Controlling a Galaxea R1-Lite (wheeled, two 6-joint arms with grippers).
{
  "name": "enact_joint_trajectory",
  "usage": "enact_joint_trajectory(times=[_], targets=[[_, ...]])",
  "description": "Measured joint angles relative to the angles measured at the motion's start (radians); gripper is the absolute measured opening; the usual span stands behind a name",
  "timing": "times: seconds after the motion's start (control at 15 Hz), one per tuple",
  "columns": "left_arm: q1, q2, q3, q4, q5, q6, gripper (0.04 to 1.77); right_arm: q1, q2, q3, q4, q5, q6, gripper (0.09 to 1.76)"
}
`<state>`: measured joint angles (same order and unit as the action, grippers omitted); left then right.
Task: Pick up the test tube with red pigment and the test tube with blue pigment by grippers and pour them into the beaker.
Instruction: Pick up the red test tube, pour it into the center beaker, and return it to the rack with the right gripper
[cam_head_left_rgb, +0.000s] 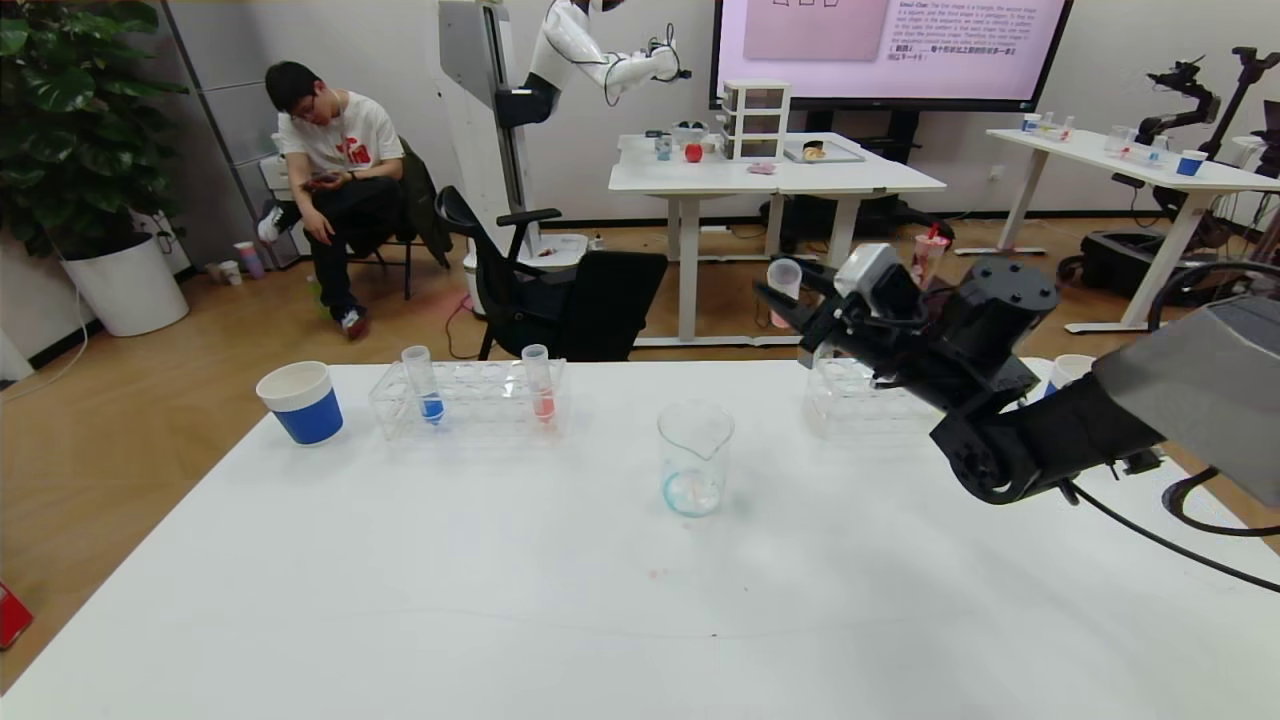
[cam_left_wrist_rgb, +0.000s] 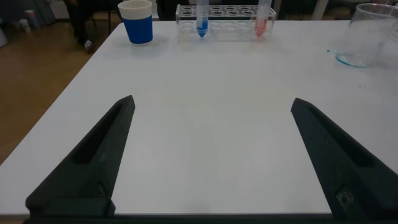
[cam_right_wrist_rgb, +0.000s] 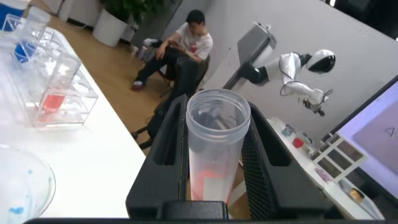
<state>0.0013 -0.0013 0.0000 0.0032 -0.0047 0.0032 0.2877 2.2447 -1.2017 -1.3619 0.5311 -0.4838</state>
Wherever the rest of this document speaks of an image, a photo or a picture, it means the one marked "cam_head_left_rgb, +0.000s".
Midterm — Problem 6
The dark green jacket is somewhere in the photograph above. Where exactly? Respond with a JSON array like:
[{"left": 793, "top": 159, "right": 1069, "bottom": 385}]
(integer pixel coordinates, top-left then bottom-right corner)
[{"left": 398, "top": 138, "right": 453, "bottom": 269}]

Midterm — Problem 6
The black mesh office chair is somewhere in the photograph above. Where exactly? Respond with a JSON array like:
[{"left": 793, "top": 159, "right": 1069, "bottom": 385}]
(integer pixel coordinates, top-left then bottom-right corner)
[{"left": 437, "top": 186, "right": 581, "bottom": 363}]

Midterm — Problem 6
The small clear tube rack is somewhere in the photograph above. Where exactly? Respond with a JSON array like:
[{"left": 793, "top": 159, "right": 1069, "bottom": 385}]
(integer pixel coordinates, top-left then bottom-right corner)
[{"left": 1105, "top": 126, "right": 1171, "bottom": 164}]

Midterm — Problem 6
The white plant pot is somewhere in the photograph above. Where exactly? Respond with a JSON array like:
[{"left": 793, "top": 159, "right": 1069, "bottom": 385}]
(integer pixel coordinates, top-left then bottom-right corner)
[{"left": 60, "top": 235, "right": 191, "bottom": 338}]

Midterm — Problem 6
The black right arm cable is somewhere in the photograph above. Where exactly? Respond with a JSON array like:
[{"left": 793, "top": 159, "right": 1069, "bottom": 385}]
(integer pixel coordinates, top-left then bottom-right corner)
[{"left": 1060, "top": 262, "right": 1280, "bottom": 593}]

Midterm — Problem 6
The red pigment test tube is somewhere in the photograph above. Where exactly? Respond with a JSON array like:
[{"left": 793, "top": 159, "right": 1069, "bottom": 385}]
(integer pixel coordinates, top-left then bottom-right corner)
[
  {"left": 766, "top": 258, "right": 805, "bottom": 330},
  {"left": 520, "top": 344, "right": 557, "bottom": 425}
]

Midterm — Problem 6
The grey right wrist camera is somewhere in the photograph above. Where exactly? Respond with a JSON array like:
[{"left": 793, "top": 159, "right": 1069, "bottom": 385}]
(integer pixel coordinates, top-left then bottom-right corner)
[{"left": 835, "top": 243, "right": 926, "bottom": 323}]

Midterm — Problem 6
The blue white paper cup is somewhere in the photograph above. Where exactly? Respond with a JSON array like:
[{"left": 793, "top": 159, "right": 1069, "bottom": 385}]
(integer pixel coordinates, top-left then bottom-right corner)
[
  {"left": 1045, "top": 354, "right": 1099, "bottom": 399},
  {"left": 256, "top": 361, "right": 344, "bottom": 446}
]

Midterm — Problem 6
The white drawer organizer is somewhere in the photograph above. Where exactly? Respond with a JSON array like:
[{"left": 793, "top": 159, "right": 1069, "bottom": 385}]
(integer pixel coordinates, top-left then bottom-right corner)
[{"left": 720, "top": 80, "right": 791, "bottom": 161}]

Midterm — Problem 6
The white humanoid robot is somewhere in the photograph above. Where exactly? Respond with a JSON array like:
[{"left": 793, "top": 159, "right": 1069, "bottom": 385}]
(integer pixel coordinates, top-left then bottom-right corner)
[{"left": 436, "top": 0, "right": 693, "bottom": 319}]

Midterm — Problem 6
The white standing desk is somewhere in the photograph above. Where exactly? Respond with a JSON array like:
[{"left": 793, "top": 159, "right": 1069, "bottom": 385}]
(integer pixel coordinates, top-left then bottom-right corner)
[
  {"left": 985, "top": 128, "right": 1280, "bottom": 334},
  {"left": 608, "top": 133, "right": 947, "bottom": 349}
]

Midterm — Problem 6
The white drawer cabinet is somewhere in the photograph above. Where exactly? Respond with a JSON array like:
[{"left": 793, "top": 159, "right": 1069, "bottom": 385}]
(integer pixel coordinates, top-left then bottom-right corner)
[{"left": 262, "top": 156, "right": 319, "bottom": 261}]

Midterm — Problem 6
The clear glass beaker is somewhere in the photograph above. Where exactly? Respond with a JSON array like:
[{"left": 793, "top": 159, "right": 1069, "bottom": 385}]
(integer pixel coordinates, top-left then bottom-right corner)
[{"left": 656, "top": 401, "right": 735, "bottom": 518}]

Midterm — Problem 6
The black wheeled robot base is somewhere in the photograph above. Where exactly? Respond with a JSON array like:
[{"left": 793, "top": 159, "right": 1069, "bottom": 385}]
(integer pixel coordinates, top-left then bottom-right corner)
[{"left": 1058, "top": 230, "right": 1216, "bottom": 306}]

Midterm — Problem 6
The black screen stand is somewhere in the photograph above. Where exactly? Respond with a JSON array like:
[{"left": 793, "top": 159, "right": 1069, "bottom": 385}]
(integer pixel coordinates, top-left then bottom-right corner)
[{"left": 760, "top": 110, "right": 956, "bottom": 251}]

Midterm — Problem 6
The black metal chair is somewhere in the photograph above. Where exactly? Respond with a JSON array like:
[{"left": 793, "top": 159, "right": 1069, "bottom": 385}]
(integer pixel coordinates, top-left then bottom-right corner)
[{"left": 350, "top": 233, "right": 451, "bottom": 301}]

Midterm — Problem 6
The blue pigment test tube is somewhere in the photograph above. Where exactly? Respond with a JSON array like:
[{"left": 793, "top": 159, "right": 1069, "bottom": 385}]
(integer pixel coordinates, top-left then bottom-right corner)
[{"left": 401, "top": 345, "right": 447, "bottom": 428}]

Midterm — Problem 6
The pink drink cup with straw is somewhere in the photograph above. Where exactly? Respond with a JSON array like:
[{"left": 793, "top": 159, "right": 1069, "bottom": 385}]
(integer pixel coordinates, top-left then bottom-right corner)
[{"left": 912, "top": 225, "right": 948, "bottom": 286}]

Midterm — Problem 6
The large wall display screen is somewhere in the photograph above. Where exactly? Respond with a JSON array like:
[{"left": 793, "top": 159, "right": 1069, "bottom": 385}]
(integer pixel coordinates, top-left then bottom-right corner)
[{"left": 708, "top": 0, "right": 1073, "bottom": 113}]

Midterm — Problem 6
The man in white shirt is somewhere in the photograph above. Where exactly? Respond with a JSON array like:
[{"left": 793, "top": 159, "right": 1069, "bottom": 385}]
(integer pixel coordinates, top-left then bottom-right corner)
[{"left": 258, "top": 62, "right": 406, "bottom": 341}]

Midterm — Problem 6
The red flat object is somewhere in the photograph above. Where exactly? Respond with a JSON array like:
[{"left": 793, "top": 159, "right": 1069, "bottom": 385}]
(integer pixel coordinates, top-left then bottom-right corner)
[{"left": 0, "top": 583, "right": 35, "bottom": 653}]

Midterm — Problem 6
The clear acrylic test tube rack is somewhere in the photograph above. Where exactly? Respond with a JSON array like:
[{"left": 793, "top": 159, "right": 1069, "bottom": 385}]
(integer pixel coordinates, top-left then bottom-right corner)
[
  {"left": 368, "top": 358, "right": 568, "bottom": 443},
  {"left": 803, "top": 352, "right": 946, "bottom": 438}
]

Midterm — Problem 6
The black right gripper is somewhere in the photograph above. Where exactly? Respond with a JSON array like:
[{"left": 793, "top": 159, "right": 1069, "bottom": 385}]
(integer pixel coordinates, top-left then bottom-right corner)
[{"left": 752, "top": 255, "right": 954, "bottom": 389}]

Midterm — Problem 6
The black padded office chair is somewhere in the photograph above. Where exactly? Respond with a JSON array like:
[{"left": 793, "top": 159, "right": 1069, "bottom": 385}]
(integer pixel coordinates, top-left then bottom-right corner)
[{"left": 565, "top": 252, "right": 668, "bottom": 363}]

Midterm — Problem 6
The grey metal cabinet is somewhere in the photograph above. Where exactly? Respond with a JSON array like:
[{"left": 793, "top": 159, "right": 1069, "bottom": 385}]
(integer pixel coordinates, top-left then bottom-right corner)
[{"left": 163, "top": 0, "right": 306, "bottom": 271}]

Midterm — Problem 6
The grey metal tray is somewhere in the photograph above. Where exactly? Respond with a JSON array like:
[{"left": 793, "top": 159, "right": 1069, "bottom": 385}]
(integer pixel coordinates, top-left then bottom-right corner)
[{"left": 783, "top": 140, "right": 864, "bottom": 165}]

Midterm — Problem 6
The green leafy plant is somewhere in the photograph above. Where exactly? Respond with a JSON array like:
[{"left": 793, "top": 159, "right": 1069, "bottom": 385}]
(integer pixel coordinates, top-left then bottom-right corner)
[{"left": 0, "top": 0, "right": 191, "bottom": 261}]

